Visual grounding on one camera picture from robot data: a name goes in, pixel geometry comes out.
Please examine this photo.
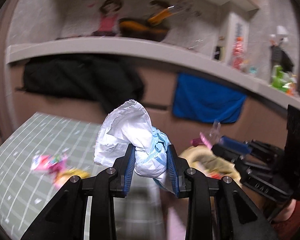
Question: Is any yellow candy wrapper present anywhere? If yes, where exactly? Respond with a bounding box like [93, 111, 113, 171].
[53, 168, 90, 188]

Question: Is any white tissue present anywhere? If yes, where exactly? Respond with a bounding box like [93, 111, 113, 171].
[94, 100, 173, 192]

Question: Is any red filled plastic bottle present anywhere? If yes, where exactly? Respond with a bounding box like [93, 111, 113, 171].
[232, 36, 244, 69]

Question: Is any yellow trash bag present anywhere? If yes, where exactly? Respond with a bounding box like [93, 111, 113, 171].
[179, 145, 242, 187]

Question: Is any lilac fluffy cloth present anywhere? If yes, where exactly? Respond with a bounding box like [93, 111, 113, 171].
[165, 199, 188, 240]

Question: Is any green plastic bag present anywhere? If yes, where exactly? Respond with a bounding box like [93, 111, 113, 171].
[270, 65, 297, 96]

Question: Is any pink candy wrapper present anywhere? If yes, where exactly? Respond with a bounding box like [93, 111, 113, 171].
[30, 153, 68, 179]

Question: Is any blue towel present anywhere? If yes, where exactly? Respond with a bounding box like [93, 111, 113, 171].
[172, 73, 247, 124]

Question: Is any black utensil rack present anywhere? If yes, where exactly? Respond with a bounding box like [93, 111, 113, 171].
[270, 44, 294, 73]

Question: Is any small teal jar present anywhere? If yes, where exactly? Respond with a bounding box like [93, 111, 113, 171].
[248, 66, 257, 76]

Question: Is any dark sauce bottle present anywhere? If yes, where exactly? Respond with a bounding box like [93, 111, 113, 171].
[213, 36, 225, 61]

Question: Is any small pink clear wrapper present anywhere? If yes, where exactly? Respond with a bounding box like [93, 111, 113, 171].
[191, 120, 221, 150]

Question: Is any green grid tablecloth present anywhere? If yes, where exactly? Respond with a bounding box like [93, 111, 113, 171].
[0, 112, 101, 239]

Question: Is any grey countertop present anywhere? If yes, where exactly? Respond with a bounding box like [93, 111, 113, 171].
[5, 37, 300, 110]

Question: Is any person's right hand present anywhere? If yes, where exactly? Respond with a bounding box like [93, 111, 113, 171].
[247, 187, 297, 224]

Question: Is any black jacket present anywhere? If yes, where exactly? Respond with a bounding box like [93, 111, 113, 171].
[18, 54, 145, 113]

